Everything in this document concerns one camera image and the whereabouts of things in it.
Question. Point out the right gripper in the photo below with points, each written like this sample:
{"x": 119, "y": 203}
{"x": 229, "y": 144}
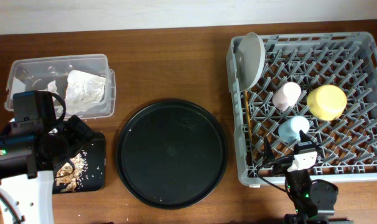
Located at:
{"x": 269, "y": 155}

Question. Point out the pink plastic cup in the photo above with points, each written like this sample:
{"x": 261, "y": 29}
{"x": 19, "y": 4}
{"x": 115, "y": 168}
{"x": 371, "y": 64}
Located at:
{"x": 286, "y": 96}

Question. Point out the gold snack wrapper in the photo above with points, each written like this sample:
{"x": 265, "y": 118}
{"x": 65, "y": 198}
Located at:
{"x": 51, "y": 87}

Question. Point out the black rectangular tray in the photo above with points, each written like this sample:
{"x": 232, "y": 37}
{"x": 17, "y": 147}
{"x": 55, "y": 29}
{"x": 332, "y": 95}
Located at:
{"x": 96, "y": 157}

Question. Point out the clear plastic waste bin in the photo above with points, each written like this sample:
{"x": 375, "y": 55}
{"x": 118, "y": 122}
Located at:
{"x": 35, "y": 73}

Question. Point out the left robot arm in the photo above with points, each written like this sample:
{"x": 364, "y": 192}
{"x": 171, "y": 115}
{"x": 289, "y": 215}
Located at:
{"x": 25, "y": 200}

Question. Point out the food scraps pile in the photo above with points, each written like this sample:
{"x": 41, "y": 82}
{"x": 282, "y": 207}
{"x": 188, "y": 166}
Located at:
{"x": 70, "y": 177}

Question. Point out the yellow plastic bowl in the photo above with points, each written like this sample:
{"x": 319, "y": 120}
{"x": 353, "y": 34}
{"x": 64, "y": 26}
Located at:
{"x": 327, "y": 102}

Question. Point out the white napkin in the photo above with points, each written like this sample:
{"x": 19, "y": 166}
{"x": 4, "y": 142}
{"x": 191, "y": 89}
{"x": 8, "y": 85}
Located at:
{"x": 83, "y": 91}

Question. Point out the grey dishwasher rack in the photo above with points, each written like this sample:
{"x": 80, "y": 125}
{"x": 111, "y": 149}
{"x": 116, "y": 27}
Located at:
{"x": 348, "y": 143}

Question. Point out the round black serving tray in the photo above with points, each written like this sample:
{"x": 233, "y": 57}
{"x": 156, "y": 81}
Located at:
{"x": 171, "y": 154}

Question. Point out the wooden chopstick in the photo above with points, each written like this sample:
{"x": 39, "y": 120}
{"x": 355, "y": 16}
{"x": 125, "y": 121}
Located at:
{"x": 248, "y": 114}

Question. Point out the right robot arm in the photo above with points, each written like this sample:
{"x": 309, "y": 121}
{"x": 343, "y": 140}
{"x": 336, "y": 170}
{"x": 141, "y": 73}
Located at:
{"x": 313, "y": 200}

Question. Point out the blue plastic cup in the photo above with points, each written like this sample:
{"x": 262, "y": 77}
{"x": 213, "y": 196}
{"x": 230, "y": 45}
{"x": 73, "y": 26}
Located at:
{"x": 290, "y": 129}

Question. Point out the grey plate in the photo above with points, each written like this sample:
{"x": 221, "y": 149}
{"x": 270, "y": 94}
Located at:
{"x": 250, "y": 57}

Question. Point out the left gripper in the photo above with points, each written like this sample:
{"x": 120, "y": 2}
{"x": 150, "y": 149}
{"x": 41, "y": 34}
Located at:
{"x": 68, "y": 129}

